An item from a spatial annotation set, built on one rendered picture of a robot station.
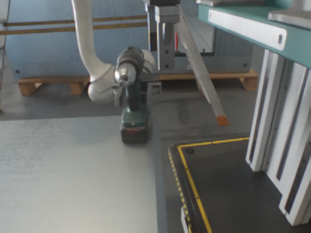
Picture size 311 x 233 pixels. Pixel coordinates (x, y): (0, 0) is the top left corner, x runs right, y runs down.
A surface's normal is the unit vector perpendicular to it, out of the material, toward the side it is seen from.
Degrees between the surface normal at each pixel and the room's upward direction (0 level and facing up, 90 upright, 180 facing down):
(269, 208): 0
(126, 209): 0
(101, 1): 90
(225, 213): 0
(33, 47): 90
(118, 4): 90
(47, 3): 90
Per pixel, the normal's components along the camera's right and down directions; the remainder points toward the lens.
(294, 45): -0.99, 0.09
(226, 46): -0.03, 0.47
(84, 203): -0.04, -0.88
